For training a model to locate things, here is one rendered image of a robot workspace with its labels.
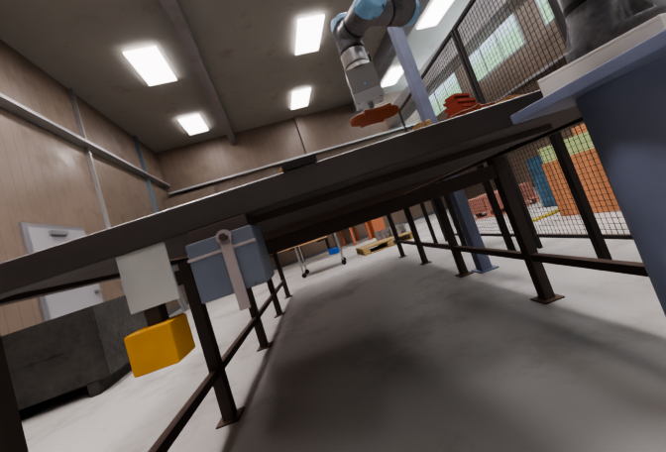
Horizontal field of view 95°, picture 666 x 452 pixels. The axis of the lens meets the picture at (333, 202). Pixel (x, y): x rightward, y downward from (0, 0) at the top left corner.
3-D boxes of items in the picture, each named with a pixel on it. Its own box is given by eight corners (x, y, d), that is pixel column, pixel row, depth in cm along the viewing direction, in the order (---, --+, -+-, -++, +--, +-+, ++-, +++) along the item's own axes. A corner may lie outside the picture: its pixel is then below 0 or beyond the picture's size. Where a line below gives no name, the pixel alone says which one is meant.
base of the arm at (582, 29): (710, 7, 48) (688, -53, 48) (652, 21, 43) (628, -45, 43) (602, 60, 62) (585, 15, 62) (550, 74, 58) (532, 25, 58)
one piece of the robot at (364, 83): (370, 63, 97) (387, 111, 96) (343, 73, 98) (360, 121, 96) (370, 47, 87) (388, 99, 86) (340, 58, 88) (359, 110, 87)
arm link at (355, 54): (342, 64, 95) (367, 55, 95) (346, 77, 95) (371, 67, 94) (339, 52, 88) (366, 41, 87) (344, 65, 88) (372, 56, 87)
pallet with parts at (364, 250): (402, 237, 739) (397, 223, 742) (418, 236, 655) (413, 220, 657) (355, 255, 713) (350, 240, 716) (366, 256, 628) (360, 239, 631)
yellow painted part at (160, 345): (179, 363, 58) (146, 244, 60) (133, 380, 58) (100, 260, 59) (196, 347, 66) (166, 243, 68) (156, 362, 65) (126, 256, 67)
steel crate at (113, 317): (55, 392, 355) (38, 324, 362) (159, 352, 379) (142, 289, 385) (-27, 444, 262) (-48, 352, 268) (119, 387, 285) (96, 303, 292)
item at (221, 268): (273, 299, 59) (245, 211, 60) (202, 324, 58) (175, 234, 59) (280, 288, 70) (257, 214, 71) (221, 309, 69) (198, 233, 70)
